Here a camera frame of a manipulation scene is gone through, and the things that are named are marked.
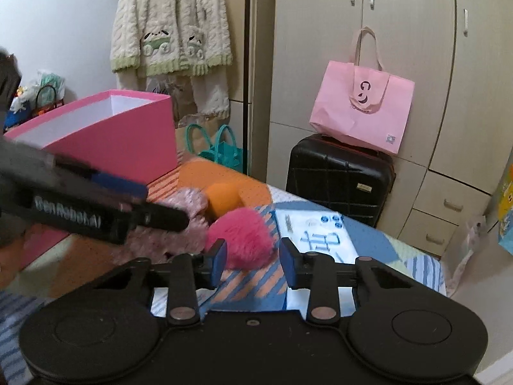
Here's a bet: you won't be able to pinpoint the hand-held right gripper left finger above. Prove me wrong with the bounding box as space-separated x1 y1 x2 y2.
90 238 228 326

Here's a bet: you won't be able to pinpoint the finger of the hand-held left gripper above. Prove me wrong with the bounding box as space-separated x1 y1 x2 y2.
127 201 190 233
55 156 149 206

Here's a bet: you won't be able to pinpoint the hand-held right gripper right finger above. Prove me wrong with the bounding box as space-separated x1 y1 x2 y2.
280 237 421 325

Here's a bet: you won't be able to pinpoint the pink floral scrunchie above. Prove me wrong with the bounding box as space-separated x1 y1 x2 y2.
116 186 211 261

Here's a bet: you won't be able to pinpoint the pink fluffy pompom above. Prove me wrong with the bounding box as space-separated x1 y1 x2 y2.
204 207 277 270

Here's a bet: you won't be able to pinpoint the pink cardboard box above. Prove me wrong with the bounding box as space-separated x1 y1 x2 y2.
4 90 179 187

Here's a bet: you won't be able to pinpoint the white blue wipes pack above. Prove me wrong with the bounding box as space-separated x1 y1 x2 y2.
273 208 360 267

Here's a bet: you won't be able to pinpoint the orange soft ball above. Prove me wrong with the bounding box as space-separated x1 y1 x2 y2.
205 182 246 220

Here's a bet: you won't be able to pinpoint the patchwork table cover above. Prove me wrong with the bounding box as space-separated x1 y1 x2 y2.
0 158 447 373

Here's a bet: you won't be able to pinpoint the teal handbag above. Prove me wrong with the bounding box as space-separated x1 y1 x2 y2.
184 124 244 175

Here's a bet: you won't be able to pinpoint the black suitcase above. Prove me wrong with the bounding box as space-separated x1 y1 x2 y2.
286 133 397 229

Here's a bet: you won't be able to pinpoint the brown woven basket bag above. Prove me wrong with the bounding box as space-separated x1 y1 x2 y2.
34 85 65 118

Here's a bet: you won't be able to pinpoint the brown paper bag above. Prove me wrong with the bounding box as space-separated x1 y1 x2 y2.
176 112 226 157

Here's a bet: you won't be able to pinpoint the green tissue pack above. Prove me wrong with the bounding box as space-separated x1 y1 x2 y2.
37 71 67 103

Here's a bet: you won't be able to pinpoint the cream fluffy pants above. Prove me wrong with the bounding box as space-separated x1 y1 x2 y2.
116 64 231 119

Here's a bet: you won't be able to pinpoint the pink tote bag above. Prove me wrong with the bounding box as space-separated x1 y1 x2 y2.
309 27 415 155

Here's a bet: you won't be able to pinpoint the cream fluffy cardigan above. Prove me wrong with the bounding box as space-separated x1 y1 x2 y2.
110 0 234 78

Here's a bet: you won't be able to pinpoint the clear plastic bag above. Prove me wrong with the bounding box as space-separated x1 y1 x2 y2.
443 214 489 297

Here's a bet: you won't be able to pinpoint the colourful gift bag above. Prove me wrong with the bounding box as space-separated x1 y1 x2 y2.
497 160 513 255

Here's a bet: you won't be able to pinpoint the beige wardrobe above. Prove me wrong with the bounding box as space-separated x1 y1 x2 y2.
250 0 513 257

